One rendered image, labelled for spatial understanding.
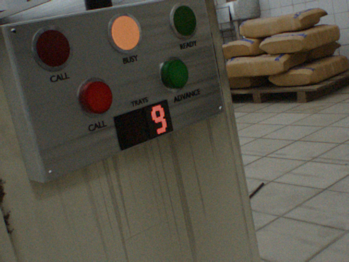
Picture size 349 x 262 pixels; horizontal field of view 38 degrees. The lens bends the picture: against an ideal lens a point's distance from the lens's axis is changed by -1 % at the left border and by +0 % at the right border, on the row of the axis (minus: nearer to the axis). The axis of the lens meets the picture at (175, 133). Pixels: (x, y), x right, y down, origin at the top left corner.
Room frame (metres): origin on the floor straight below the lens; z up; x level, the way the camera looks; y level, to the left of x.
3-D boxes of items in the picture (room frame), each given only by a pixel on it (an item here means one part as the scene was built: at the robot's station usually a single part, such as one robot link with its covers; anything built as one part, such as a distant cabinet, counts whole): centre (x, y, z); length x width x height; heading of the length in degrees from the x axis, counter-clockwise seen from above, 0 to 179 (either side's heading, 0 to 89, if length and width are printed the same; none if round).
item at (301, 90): (4.52, -1.05, 0.06); 1.20 x 0.80 x 0.11; 39
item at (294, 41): (4.29, -1.21, 0.47); 0.72 x 0.42 x 0.17; 132
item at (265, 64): (4.39, -0.88, 0.32); 0.72 x 0.42 x 0.17; 41
